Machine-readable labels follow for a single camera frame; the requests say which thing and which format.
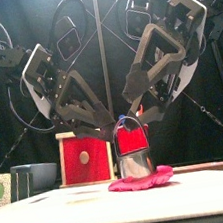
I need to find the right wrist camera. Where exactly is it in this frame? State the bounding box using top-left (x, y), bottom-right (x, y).
top-left (123, 5), bottom-right (156, 43)

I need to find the wooden drawer box red front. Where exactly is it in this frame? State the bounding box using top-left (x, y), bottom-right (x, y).
top-left (51, 125), bottom-right (118, 190)

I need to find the white cutting board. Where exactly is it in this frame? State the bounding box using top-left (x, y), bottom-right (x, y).
top-left (0, 163), bottom-right (223, 223)

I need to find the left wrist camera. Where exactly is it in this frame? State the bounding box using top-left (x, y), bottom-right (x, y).
top-left (50, 13), bottom-right (85, 64)

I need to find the round metal dough cutter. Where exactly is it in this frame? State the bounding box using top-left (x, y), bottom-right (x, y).
top-left (109, 112), bottom-right (157, 181)

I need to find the dark striped block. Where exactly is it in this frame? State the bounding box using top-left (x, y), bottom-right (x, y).
top-left (6, 169), bottom-right (38, 204)

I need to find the orange-red toy tool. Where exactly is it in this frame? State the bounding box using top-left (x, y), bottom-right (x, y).
top-left (134, 103), bottom-right (146, 118)

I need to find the metal frame pole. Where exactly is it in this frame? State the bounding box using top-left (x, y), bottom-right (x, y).
top-left (92, 0), bottom-right (115, 119)

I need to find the blue toy tool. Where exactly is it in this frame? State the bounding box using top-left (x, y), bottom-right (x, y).
top-left (117, 113), bottom-right (128, 123)

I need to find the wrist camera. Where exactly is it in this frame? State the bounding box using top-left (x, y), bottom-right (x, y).
top-left (123, 5), bottom-right (156, 43)
top-left (50, 13), bottom-right (85, 64)

